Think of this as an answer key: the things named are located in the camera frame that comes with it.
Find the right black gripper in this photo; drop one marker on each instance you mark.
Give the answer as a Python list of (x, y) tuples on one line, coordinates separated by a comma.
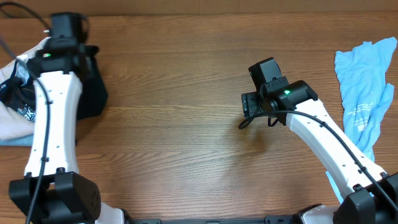
[(250, 103)]

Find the black t-shirt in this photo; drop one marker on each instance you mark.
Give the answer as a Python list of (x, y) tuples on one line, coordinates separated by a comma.
[(94, 95)]

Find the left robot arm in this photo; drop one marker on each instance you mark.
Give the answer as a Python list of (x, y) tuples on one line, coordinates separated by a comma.
[(52, 189)]

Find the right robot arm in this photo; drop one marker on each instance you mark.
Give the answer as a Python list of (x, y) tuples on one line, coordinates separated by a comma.
[(369, 193)]

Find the light blue t-shirt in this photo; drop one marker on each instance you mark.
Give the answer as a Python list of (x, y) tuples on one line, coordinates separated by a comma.
[(365, 94)]

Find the blue denim jeans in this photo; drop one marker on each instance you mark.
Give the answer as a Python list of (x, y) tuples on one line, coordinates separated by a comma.
[(22, 141)]

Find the black patterned folded shirt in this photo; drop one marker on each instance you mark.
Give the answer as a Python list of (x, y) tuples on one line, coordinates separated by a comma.
[(18, 92)]

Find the beige folded garment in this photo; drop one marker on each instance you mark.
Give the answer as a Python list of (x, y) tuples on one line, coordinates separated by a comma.
[(13, 125)]

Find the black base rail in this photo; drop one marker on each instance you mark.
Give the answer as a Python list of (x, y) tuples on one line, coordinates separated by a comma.
[(211, 221)]

